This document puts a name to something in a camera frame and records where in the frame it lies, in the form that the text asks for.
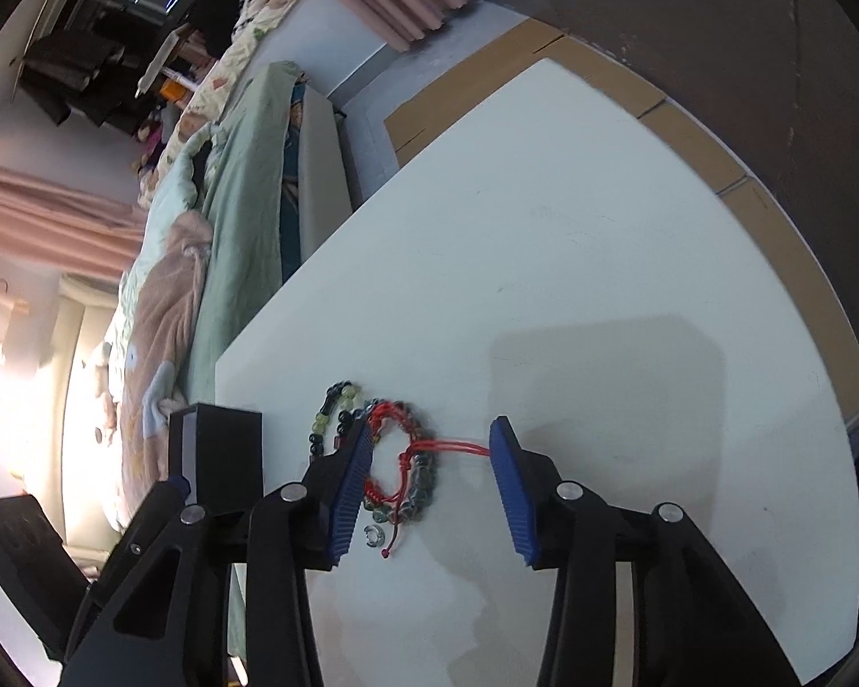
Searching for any green and black bead bracelet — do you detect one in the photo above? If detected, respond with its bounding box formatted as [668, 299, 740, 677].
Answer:
[306, 382, 366, 460]

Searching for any printed window seat cushion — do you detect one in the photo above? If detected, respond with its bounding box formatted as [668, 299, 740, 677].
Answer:
[172, 0, 316, 151]

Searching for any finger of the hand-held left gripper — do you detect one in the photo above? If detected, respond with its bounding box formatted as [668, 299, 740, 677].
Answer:
[78, 473, 191, 614]

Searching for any flat cardboard sheet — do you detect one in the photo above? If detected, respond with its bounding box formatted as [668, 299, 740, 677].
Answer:
[385, 18, 859, 423]

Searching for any dark glass bead bracelet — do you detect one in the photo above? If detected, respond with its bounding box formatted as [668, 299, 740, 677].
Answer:
[361, 401, 439, 525]

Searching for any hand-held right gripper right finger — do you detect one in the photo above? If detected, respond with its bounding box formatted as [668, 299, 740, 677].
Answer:
[488, 415, 806, 687]

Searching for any red cord bracelet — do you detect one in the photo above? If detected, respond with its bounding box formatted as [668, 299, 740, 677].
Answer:
[364, 404, 491, 559]

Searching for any black bag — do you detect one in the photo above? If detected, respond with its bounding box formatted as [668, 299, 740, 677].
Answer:
[186, 0, 248, 38]

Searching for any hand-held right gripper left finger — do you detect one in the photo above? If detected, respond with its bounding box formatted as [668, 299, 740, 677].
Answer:
[61, 418, 377, 687]

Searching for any grey bed frame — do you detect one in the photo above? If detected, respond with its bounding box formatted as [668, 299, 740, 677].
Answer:
[297, 86, 364, 274]

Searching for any black box with white inside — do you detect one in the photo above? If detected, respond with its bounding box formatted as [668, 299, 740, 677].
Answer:
[168, 404, 265, 516]

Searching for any pink floral blanket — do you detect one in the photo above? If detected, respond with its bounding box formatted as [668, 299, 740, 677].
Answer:
[118, 211, 216, 516]

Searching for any green bed sheet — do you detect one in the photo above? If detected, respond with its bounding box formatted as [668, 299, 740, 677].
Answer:
[186, 61, 305, 402]

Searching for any pile of plush toys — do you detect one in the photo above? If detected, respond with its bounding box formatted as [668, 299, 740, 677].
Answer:
[132, 107, 171, 173]

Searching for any white desk lamp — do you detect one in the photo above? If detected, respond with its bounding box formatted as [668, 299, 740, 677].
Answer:
[135, 25, 194, 97]

